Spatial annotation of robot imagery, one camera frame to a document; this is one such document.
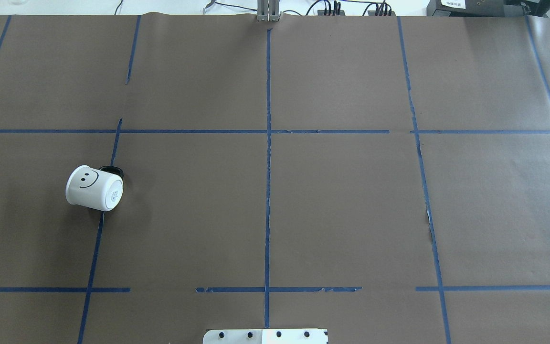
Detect white smiley mug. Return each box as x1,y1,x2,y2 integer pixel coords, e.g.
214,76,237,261
65,165,124,212

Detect brown paper table cover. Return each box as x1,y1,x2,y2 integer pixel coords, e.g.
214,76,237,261
0,13,550,344

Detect black power strip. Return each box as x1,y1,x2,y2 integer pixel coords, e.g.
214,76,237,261
317,0,396,17

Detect aluminium frame post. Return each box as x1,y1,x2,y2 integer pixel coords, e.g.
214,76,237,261
257,0,281,22

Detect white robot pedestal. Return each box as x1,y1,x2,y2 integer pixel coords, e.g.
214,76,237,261
202,328,329,344

